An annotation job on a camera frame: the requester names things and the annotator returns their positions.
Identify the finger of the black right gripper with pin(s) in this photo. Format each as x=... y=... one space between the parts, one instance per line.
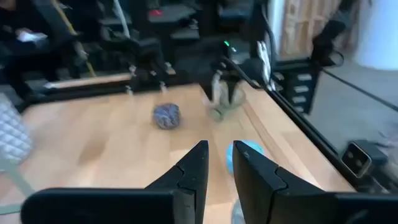
x=232 y=90
x=211 y=88

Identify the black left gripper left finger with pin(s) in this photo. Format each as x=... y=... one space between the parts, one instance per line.
x=186 y=186

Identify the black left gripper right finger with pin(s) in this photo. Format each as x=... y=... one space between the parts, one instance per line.
x=264 y=193

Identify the purple textured ball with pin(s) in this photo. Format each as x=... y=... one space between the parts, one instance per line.
x=167 y=116

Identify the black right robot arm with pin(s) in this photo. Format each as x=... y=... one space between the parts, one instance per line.
x=146 y=53

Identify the black drawer cabinet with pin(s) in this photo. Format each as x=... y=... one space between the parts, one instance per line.
x=287 y=93

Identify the wooden pallet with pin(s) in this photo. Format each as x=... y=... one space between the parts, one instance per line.
x=298 y=28

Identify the black power adapter box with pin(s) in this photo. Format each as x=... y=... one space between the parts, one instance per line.
x=357 y=160

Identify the white paper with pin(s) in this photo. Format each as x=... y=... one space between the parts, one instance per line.
x=31 y=35

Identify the green perforated metal shelf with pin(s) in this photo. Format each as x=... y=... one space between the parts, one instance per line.
x=12 y=137

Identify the black aluminium table frame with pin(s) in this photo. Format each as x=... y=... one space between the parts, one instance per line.
x=306 y=130

